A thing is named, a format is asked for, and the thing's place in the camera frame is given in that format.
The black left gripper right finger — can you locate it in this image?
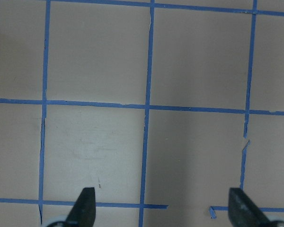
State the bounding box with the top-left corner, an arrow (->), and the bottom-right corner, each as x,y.
228,188 -> 271,227

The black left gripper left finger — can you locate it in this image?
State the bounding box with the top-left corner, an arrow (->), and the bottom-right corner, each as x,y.
65,187 -> 96,227

